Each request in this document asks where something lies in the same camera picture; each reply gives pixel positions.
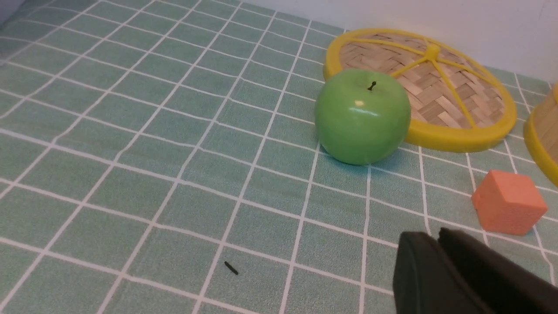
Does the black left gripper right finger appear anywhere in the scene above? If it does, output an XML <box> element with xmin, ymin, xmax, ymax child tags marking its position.
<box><xmin>438</xmin><ymin>227</ymin><xmax>558</xmax><ymax>314</ymax></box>

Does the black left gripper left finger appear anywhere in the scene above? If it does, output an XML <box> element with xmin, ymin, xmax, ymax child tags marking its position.
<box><xmin>392</xmin><ymin>231</ymin><xmax>494</xmax><ymax>314</ymax></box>

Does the yellow bamboo steamer tray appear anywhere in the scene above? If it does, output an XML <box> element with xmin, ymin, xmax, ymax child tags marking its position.
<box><xmin>523</xmin><ymin>83</ymin><xmax>558</xmax><ymax>186</ymax></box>

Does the yellow bamboo steamer lid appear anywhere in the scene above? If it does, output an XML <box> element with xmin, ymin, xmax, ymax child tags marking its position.
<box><xmin>323</xmin><ymin>28</ymin><xmax>517</xmax><ymax>153</ymax></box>

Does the orange cube block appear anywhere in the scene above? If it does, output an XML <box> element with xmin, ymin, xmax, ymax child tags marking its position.
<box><xmin>472</xmin><ymin>170</ymin><xmax>548</xmax><ymax>236</ymax></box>

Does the green toy apple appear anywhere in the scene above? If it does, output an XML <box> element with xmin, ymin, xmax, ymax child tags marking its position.
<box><xmin>314</xmin><ymin>69</ymin><xmax>412</xmax><ymax>165</ymax></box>

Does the small black debris piece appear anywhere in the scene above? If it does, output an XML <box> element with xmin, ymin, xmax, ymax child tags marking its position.
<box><xmin>224</xmin><ymin>261</ymin><xmax>239</xmax><ymax>276</ymax></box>

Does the green checked tablecloth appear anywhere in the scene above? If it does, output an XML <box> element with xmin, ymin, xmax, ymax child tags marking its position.
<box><xmin>0</xmin><ymin>0</ymin><xmax>557</xmax><ymax>314</ymax></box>

